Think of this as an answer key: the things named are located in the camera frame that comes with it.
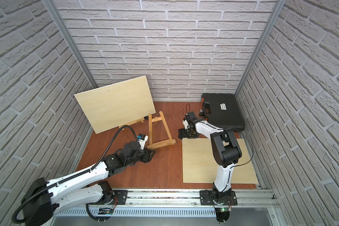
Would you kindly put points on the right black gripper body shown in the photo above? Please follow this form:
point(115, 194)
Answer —
point(187, 133)

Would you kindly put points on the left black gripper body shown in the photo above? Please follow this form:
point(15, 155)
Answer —
point(146, 154)

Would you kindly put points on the wooden easel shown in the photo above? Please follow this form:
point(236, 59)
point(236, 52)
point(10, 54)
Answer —
point(133, 122)
point(159, 132)

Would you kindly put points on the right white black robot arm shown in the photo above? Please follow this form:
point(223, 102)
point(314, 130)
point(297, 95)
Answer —
point(225, 148)

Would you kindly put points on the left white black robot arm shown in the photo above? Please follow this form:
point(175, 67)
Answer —
point(44, 198)

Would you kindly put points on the black plastic tool case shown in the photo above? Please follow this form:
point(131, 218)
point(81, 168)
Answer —
point(222, 110)

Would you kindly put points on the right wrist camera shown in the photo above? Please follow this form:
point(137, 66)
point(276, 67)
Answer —
point(185, 123)

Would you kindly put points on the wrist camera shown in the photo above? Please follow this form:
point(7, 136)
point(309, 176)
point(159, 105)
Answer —
point(142, 139)
point(185, 123)

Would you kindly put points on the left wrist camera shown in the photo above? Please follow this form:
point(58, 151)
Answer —
point(142, 139)

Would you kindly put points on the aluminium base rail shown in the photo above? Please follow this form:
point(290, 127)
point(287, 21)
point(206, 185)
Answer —
point(179, 207)

